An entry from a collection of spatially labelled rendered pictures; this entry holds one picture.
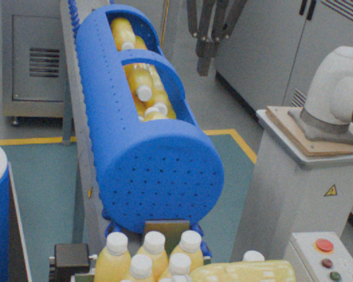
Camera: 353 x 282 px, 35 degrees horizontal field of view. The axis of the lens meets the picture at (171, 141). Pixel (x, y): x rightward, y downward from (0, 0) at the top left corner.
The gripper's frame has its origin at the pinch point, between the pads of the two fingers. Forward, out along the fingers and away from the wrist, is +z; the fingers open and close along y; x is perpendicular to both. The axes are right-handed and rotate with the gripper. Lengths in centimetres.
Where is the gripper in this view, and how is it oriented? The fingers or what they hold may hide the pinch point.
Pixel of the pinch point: (205, 56)
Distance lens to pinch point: 106.5
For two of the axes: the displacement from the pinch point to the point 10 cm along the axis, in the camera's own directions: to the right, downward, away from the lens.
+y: 9.7, 0.2, 2.5
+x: -2.0, -5.2, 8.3
